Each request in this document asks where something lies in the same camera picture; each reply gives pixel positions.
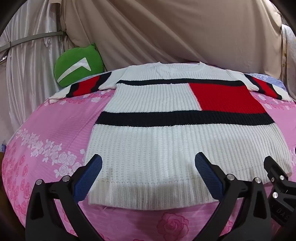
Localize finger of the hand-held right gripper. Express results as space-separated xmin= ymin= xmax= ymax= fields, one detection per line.
xmin=264 ymin=156 xmax=290 ymax=186

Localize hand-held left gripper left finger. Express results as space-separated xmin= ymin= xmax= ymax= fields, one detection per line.
xmin=25 ymin=153 xmax=109 ymax=241

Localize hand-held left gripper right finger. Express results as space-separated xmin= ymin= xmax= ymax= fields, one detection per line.
xmin=195 ymin=152 xmax=271 ymax=241

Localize white red black knit sweater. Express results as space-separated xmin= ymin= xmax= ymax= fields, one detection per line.
xmin=48 ymin=61 xmax=293 ymax=211

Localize pink floral bedsheet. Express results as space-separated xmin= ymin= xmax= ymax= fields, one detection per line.
xmin=1 ymin=72 xmax=296 ymax=241

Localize white patterned cloth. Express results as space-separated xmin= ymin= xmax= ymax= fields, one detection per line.
xmin=280 ymin=23 xmax=296 ymax=100

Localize green cushion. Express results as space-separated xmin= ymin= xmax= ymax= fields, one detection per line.
xmin=54 ymin=43 xmax=105 ymax=88

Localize white satin curtain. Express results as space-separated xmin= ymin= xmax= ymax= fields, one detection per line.
xmin=0 ymin=0 xmax=68 ymax=142

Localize metal bar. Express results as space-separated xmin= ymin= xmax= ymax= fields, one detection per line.
xmin=0 ymin=31 xmax=66 ymax=62

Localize beige draped cloth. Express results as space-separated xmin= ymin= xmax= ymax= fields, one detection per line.
xmin=62 ymin=0 xmax=284 ymax=71

